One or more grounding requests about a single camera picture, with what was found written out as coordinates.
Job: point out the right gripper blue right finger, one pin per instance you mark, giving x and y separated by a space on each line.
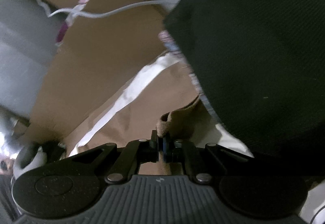
172 149

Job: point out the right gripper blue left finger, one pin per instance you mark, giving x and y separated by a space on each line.
149 149

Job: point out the brown t-shirt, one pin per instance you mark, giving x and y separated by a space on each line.
189 122

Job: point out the white bear print duvet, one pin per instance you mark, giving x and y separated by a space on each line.
134 110

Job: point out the grey plush toy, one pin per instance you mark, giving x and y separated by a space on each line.
30 157

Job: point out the brown cardboard sheet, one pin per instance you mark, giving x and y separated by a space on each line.
96 58

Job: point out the black garment right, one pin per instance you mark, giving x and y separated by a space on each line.
260 64

